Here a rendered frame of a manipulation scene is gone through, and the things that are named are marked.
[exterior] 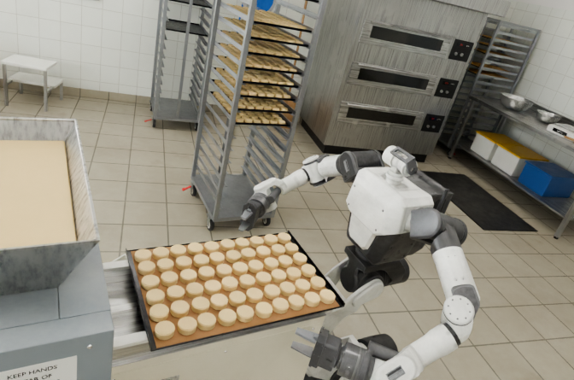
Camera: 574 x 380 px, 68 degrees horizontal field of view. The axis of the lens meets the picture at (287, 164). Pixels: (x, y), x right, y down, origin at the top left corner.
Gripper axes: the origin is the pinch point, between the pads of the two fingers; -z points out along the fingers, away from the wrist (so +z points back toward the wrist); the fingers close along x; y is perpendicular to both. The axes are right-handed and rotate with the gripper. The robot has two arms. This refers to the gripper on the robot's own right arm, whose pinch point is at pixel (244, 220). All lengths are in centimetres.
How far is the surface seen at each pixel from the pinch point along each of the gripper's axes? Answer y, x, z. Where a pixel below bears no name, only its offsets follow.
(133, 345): -3, -2, -66
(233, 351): 18, -13, -47
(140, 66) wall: -244, -46, 289
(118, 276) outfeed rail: -23, -5, -45
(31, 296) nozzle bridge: -12, 27, -87
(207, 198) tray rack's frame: -68, -76, 124
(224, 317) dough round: 14, 1, -49
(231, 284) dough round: 10.8, 1.3, -36.6
